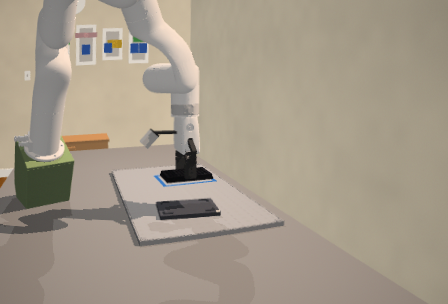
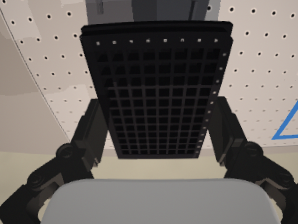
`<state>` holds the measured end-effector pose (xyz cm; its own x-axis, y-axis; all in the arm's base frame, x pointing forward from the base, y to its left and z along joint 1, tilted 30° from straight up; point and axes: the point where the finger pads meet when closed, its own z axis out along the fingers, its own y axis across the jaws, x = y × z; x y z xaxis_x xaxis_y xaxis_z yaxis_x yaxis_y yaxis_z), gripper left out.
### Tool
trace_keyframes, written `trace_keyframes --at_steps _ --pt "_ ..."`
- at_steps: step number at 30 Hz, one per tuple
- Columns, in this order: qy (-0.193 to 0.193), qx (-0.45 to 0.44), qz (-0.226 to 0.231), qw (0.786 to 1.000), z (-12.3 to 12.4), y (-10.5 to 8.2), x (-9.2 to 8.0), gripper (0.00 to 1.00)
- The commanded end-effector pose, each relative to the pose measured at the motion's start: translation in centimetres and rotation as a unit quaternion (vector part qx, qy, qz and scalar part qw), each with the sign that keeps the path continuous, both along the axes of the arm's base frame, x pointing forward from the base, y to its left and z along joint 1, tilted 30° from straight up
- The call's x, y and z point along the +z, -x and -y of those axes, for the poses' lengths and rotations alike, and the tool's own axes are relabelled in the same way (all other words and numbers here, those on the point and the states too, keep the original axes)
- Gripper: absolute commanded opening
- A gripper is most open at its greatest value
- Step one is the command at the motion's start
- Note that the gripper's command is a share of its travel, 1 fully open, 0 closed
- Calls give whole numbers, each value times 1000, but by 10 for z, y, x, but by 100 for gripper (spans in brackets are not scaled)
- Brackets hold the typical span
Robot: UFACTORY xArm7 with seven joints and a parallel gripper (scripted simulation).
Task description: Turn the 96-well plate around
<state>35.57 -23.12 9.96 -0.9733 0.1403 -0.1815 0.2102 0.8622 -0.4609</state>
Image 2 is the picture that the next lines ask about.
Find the light grey flat base plate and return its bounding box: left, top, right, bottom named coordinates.
left=0, top=0, right=298, bottom=148

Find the blue tape outline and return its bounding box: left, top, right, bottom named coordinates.
left=271, top=101, right=298, bottom=140

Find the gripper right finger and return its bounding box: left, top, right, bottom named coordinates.
left=208, top=96, right=298, bottom=224

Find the black well plate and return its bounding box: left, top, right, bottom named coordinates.
left=79, top=20, right=234, bottom=159

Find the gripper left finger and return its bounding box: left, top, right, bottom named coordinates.
left=0, top=98, right=108, bottom=224

